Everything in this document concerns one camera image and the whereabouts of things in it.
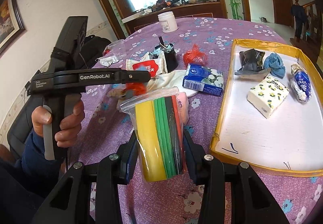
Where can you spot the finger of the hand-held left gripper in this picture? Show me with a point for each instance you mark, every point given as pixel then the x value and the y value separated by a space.
pixel 136 76

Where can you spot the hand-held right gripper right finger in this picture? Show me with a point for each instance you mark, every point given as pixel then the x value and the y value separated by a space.
pixel 193 171

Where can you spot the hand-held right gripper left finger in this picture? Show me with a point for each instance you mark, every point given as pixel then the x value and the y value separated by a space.
pixel 131 163

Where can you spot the red white wet wipes pack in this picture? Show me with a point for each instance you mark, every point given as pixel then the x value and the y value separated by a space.
pixel 141 66

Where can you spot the red plastic bag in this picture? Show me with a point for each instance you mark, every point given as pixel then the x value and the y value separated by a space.
pixel 137 87
pixel 195 57

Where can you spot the bagged colourful sponges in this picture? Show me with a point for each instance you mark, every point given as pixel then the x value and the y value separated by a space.
pixel 149 138

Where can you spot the white sock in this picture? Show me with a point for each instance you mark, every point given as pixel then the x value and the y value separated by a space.
pixel 171 81

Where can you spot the pink tissue pack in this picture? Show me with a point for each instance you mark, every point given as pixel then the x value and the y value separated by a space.
pixel 183 107

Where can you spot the blue floral tissue pack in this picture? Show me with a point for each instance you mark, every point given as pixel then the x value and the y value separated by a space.
pixel 201 78

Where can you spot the yellow cardboard box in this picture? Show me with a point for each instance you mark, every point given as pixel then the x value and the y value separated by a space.
pixel 265 138

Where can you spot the white yellow-flower tissue pack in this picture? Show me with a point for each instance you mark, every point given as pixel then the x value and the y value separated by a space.
pixel 267 96

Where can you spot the black snack packet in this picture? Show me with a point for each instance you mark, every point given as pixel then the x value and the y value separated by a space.
pixel 248 61

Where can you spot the blue towel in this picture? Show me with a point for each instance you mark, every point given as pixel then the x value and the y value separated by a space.
pixel 273 65

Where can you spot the blue silver tissue roll pack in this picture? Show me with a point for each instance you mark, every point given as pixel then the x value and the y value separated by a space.
pixel 301 84

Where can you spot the person's left forearm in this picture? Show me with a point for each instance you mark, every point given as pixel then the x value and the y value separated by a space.
pixel 30 171

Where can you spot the person's left hand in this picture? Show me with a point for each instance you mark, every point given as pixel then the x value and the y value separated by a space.
pixel 70 125

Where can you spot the clear plastic cup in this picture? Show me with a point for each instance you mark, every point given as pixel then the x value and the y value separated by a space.
pixel 117 47

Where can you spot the black backpack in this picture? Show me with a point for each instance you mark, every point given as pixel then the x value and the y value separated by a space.
pixel 93 47

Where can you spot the purple floral tablecloth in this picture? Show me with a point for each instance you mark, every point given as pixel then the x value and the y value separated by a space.
pixel 201 118

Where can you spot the white plastic jar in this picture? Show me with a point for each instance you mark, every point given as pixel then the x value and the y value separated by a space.
pixel 167 23

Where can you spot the pile of tools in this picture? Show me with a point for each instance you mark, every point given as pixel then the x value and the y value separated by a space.
pixel 161 4

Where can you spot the large framed picture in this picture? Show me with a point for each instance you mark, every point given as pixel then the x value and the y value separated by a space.
pixel 10 19

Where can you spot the wooden sideboard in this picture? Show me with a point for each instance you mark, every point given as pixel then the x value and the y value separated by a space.
pixel 196 9

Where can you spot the metal kettle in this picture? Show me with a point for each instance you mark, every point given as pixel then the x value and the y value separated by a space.
pixel 263 20

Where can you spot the dark hanging jacket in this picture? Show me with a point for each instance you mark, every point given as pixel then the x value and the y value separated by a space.
pixel 299 19

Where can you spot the wooden stair railing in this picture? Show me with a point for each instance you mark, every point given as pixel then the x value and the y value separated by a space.
pixel 314 24

